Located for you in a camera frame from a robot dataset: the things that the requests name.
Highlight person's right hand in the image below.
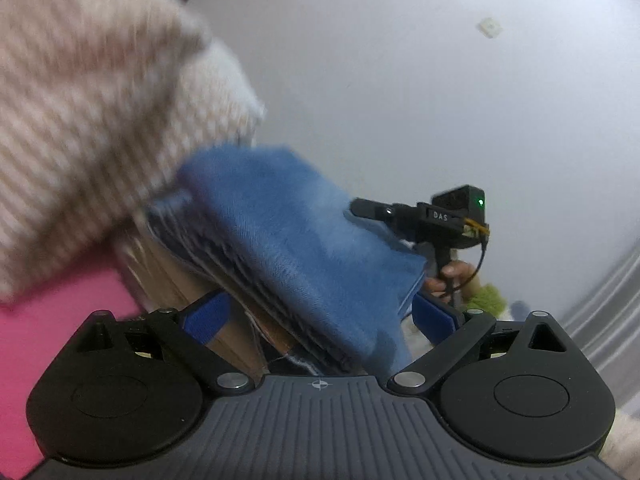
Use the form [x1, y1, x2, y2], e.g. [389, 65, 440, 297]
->
[424, 261, 478, 301]

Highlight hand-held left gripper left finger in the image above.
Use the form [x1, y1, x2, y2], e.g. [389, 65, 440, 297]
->
[75, 291, 252, 396]

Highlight blue denim jeans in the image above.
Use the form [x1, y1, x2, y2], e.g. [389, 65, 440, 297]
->
[112, 145, 428, 376]

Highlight grey curtain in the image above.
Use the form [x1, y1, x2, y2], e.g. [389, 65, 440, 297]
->
[560, 245, 640, 411]

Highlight black cable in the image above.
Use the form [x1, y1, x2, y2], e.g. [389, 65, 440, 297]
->
[445, 230, 491, 306]

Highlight pink floral bed blanket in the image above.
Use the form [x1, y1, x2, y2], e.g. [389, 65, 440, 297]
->
[0, 260, 146, 480]

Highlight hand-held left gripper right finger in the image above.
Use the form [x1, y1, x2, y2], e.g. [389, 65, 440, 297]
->
[388, 291, 575, 395]

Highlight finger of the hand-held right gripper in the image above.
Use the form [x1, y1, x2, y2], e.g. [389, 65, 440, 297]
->
[350, 198, 418, 231]

